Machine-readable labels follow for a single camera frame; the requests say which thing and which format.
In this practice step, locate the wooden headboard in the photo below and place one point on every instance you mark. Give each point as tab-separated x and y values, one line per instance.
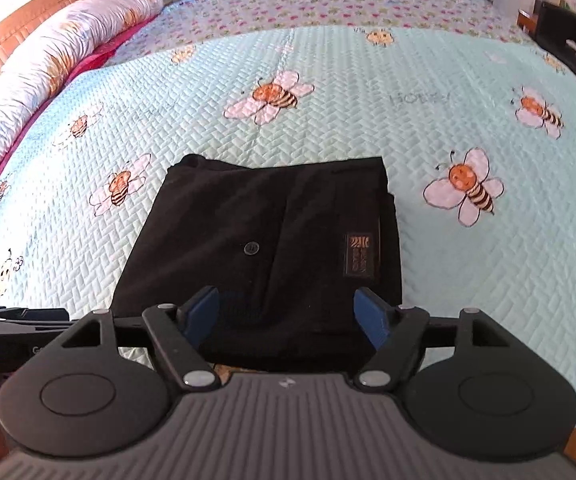
28	20

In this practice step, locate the black pants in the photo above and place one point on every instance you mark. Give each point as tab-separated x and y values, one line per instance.
268	250

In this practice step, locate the floral long pillow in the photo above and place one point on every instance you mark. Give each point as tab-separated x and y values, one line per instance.
43	70

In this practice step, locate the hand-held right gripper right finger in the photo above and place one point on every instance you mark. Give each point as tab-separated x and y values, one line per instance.
370	312

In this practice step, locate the magenta blanket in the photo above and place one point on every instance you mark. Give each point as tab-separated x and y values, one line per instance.
93	60

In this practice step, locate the black chair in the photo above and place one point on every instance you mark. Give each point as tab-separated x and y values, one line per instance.
562	30

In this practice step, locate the bee print quilted blanket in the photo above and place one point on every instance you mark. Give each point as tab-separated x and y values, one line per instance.
343	135

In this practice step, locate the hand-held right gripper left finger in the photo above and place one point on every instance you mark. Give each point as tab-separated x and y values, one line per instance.
203	312

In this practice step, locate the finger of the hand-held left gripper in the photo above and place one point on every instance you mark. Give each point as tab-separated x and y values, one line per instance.
133	332

